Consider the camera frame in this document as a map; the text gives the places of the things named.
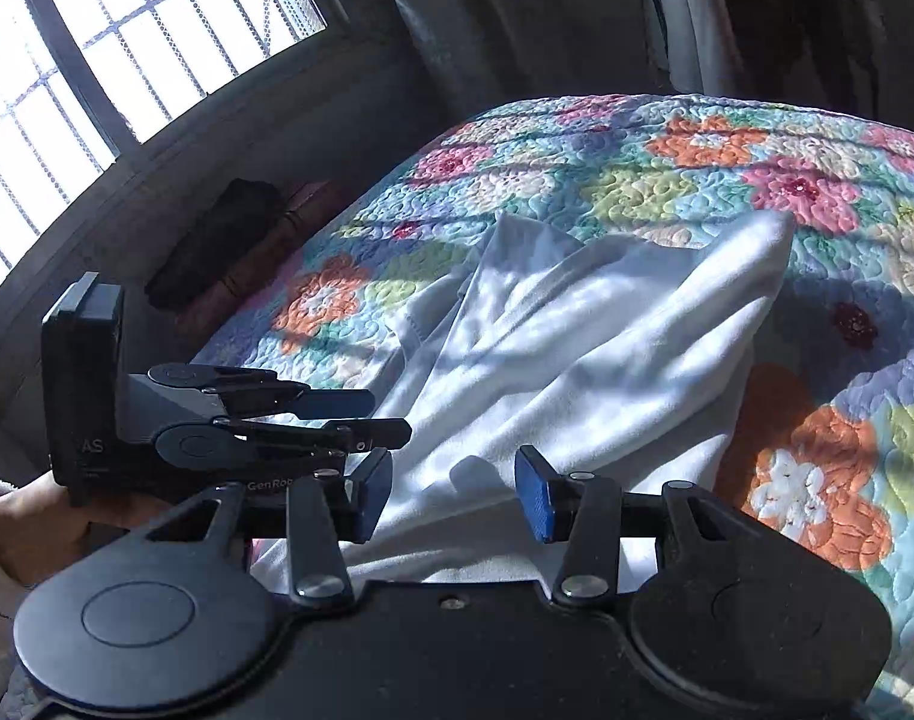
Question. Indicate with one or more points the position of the window with metal grille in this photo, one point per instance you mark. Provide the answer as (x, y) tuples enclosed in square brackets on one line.
[(80, 79)]

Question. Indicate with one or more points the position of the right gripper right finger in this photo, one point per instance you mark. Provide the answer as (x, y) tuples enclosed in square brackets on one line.
[(580, 510)]

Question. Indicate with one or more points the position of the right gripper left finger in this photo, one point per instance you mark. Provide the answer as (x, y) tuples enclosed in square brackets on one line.
[(325, 510)]

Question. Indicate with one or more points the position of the white fleece sweatshirt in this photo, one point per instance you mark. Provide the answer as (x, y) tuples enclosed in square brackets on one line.
[(617, 356)]

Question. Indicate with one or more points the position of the black cloth on headboard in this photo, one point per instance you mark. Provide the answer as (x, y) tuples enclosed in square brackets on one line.
[(238, 220)]

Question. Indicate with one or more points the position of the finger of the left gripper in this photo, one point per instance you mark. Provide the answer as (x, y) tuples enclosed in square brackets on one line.
[(291, 438), (246, 392)]

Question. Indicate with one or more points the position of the person's left hand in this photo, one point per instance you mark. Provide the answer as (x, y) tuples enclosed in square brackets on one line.
[(42, 532)]

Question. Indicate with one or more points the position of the floral quilted bedspread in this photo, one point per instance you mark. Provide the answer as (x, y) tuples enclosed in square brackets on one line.
[(823, 445)]

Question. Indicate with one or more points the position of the brown wooden headboard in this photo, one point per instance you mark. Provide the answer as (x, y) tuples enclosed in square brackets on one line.
[(307, 208)]

